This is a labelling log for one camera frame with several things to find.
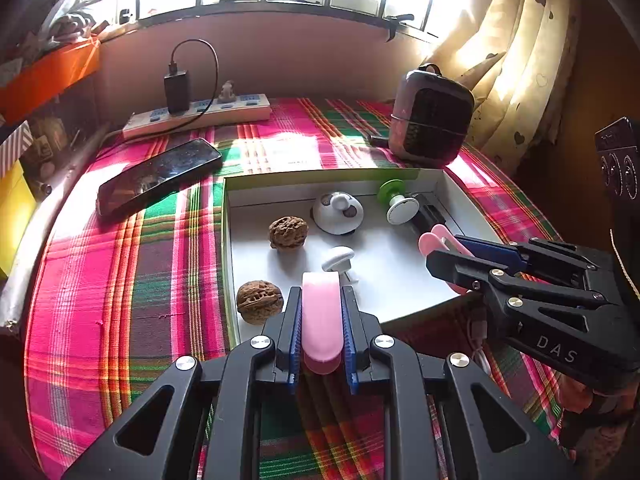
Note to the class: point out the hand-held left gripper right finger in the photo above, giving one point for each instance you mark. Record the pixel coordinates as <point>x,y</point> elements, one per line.
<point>348,345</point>

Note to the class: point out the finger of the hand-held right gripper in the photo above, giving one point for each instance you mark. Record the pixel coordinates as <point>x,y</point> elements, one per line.
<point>492,250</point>
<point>460,265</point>

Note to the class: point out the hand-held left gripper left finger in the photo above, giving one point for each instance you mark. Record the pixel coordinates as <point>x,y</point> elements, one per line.
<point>295,340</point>

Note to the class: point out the pink plastic clip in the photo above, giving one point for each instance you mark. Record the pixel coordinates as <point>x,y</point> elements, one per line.
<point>320,320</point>

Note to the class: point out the large brown walnut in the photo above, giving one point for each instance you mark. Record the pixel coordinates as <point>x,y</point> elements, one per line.
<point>259,301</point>

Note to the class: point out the green white suction holder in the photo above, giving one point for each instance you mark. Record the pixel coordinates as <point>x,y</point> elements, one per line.
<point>402,210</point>

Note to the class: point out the shallow white cardboard box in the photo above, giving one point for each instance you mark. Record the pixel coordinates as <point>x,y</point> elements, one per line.
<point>380,260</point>

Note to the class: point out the grey mushroom shaped knob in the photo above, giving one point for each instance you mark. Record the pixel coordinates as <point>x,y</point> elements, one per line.
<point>336,257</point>

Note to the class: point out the white panda shaped gadget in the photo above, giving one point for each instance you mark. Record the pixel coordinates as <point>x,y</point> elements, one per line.
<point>330,217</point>

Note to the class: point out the person's right hand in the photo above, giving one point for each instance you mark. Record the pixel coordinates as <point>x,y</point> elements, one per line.
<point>577,395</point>

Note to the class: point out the black rectangular device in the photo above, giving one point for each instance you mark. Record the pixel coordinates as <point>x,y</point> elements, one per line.
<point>432,220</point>

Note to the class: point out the small brown walnut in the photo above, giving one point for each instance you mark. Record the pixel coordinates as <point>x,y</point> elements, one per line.
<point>287,231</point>

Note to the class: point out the small dark desk heater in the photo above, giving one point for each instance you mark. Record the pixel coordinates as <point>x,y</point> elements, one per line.
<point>432,115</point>

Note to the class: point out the cream heart print curtain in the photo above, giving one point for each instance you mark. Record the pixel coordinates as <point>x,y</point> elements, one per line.
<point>525,85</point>

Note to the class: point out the pink green plaid tablecloth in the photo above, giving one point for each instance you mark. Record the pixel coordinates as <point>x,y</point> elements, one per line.
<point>125,285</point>

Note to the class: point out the black smartphone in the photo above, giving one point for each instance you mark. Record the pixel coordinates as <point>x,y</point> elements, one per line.
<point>157,175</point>

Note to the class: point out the white power strip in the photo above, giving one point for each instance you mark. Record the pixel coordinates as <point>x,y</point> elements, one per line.
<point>235,110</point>

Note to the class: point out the black charger plug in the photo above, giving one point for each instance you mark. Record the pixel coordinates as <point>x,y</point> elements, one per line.
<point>177,92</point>

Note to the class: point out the yellow box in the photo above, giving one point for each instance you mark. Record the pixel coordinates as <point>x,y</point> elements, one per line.
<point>15,215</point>

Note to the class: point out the striped box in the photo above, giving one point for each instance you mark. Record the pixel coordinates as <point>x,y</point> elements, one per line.
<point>15,147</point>

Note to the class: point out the orange box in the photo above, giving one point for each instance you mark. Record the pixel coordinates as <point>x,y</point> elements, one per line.
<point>45,77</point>

